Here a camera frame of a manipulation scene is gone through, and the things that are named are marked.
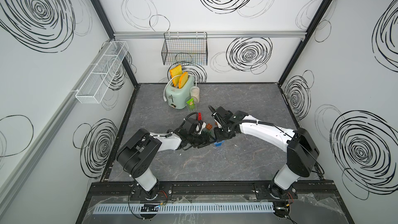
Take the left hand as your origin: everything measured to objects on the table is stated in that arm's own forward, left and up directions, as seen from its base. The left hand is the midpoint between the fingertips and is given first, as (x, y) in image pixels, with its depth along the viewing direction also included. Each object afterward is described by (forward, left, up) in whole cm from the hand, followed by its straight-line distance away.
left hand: (213, 142), depth 85 cm
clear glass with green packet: (+27, +14, +1) cm, 31 cm away
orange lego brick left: (+12, +2, -3) cm, 13 cm away
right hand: (+1, -2, +4) cm, 4 cm away
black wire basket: (+92, +22, 0) cm, 95 cm away
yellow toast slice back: (+40, +25, +16) cm, 50 cm away
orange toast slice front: (+33, +19, +16) cm, 41 cm away
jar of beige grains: (+33, +12, +6) cm, 35 cm away
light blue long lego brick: (0, -4, -2) cm, 4 cm away
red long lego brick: (+18, +8, -3) cm, 20 cm away
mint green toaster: (+26, +23, +7) cm, 35 cm away
